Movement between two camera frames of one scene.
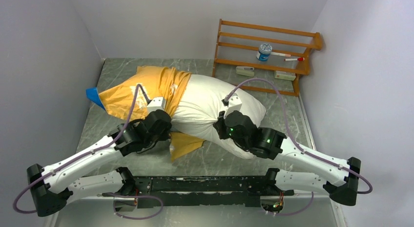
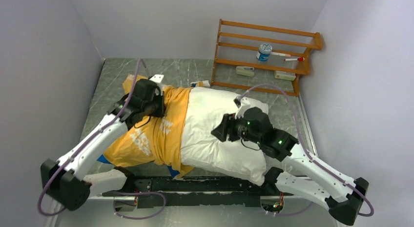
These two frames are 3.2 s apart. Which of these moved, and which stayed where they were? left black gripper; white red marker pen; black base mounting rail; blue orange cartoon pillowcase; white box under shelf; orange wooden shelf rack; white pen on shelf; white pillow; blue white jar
Moved: left black gripper; white pillow; blue orange cartoon pillowcase
Stayed: white red marker pen; white box under shelf; orange wooden shelf rack; black base mounting rail; blue white jar; white pen on shelf
